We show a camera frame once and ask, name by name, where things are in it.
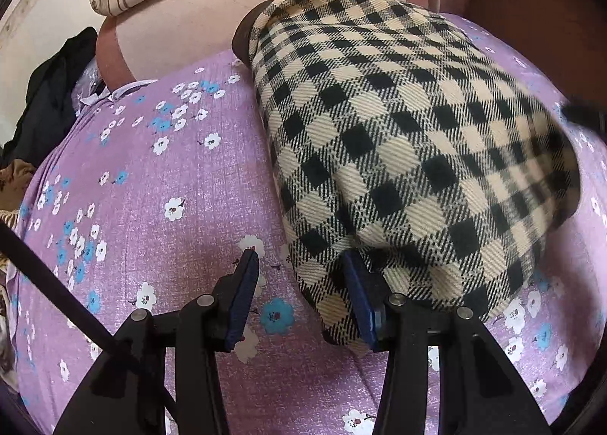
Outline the purple floral bedsheet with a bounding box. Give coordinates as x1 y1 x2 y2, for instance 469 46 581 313
9 13 607 435

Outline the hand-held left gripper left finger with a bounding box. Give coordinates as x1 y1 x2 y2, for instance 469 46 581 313
52 249 261 435

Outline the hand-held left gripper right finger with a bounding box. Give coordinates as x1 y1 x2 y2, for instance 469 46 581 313
339 250 553 435

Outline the black cable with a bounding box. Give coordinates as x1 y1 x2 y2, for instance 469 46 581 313
0 221 182 422

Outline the brown cloth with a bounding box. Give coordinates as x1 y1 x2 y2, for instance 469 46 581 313
0 160 39 210

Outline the black and cream checkered garment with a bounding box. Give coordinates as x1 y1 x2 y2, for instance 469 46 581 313
232 0 582 360

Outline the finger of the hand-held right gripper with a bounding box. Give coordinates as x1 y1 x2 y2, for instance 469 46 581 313
563 100 607 129

